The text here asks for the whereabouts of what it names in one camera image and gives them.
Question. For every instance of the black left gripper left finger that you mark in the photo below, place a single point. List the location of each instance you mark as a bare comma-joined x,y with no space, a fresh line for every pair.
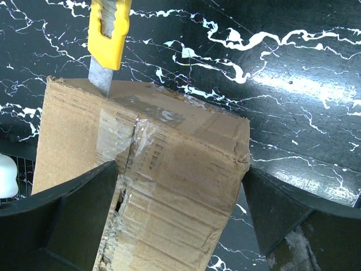
59,228

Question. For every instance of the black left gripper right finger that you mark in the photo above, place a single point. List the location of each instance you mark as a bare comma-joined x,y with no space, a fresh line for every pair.
298,230

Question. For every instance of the brown cardboard express box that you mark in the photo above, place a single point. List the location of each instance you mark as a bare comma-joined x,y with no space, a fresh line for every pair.
180,165

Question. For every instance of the yellow utility knife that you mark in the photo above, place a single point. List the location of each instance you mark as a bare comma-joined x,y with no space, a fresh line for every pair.
109,24

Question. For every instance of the small white cup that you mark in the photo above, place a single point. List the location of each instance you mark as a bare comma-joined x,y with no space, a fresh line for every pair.
8,175

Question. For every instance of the black wire dish rack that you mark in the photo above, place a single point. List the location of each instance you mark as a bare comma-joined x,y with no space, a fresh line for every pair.
24,156

